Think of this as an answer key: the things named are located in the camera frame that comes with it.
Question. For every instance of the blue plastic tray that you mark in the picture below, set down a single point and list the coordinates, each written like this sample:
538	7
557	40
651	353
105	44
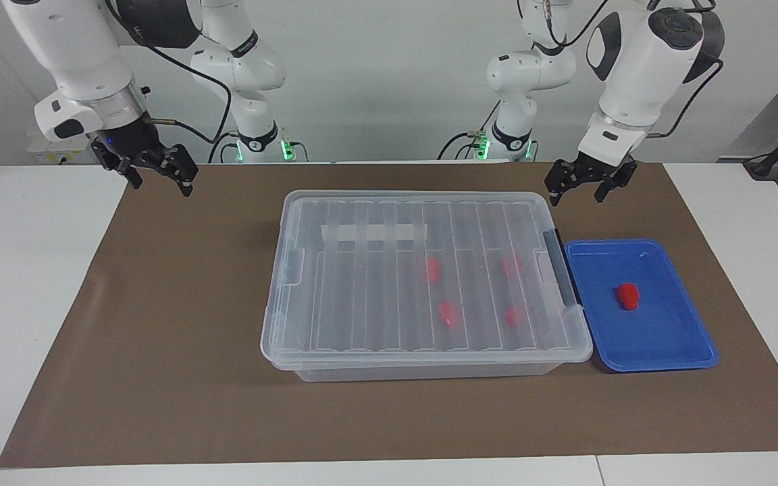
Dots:
666	337

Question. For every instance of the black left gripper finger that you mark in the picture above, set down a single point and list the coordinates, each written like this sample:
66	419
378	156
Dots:
555	192
606	190

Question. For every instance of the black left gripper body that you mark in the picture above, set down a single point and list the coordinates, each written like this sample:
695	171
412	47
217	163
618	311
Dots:
595	169

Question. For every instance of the brown paper table mat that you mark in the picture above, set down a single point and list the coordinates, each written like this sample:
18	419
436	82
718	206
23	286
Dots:
159	378

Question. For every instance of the red block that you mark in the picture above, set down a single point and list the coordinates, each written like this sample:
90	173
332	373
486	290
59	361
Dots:
512	316
628	297
433	270
448	314
512	265

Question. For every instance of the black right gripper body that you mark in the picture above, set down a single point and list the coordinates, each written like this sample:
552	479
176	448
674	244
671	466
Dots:
136	145

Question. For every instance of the clear ribbed plastic lid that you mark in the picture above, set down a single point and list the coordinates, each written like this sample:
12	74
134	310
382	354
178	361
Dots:
375	297

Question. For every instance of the clear plastic storage box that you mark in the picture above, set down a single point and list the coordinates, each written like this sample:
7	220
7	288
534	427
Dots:
429	373

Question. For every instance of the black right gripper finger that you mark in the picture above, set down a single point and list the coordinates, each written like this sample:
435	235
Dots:
134	178
186	185

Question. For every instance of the white power strip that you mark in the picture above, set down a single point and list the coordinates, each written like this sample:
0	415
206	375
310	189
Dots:
44	154

